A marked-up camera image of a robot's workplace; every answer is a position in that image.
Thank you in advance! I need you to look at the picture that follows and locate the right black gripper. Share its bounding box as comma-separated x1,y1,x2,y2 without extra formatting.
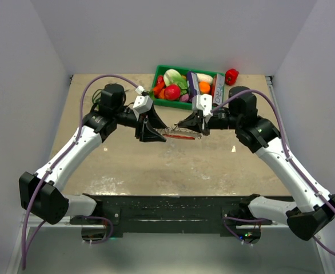
178,110,242,136

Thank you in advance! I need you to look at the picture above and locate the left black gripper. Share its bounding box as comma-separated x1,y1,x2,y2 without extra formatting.
114,103,169,143

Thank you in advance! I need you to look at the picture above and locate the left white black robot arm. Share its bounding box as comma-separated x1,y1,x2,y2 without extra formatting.
19,83,167,224

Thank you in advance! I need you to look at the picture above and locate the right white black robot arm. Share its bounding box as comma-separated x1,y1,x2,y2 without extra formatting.
177,87,335,240

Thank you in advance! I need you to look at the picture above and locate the purple sweet potato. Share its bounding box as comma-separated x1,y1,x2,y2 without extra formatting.
180,94,190,103

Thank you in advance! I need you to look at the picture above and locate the orange carrot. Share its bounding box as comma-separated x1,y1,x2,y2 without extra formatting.
158,88,165,100

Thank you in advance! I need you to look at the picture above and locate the red apple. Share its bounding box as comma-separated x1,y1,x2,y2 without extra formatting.
164,84,181,101

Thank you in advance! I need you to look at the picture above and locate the orange fruit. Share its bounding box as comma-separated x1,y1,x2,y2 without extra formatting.
199,82,211,94

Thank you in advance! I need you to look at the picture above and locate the red grey box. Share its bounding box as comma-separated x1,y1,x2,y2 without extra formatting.
211,74,225,106

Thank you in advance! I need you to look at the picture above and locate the purple white box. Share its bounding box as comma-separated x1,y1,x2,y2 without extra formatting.
186,71,201,102

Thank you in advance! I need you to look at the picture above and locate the red chili pepper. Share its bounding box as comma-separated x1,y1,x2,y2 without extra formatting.
152,75,165,96

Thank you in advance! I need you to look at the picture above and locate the white radish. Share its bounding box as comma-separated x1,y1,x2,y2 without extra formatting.
196,73,213,85

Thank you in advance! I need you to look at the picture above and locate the white green cabbage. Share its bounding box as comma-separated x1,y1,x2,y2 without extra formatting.
163,68,188,90

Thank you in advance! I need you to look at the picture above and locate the green plastic bin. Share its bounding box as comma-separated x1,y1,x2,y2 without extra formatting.
150,65,225,110

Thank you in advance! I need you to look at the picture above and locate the red bell pepper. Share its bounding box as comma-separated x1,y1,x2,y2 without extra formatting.
225,68,239,86

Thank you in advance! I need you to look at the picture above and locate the green spring onion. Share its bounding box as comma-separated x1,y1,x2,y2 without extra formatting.
91,89,102,103

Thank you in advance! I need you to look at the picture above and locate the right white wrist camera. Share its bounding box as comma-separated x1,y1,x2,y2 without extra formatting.
192,94,213,120

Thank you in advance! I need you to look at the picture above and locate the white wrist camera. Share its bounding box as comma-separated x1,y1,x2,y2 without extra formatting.
192,94,213,120
133,86,153,118

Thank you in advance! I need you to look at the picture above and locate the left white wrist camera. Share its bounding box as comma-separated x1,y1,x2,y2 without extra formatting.
133,86,153,118

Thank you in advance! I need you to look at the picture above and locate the black base frame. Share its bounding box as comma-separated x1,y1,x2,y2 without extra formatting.
34,194,302,239

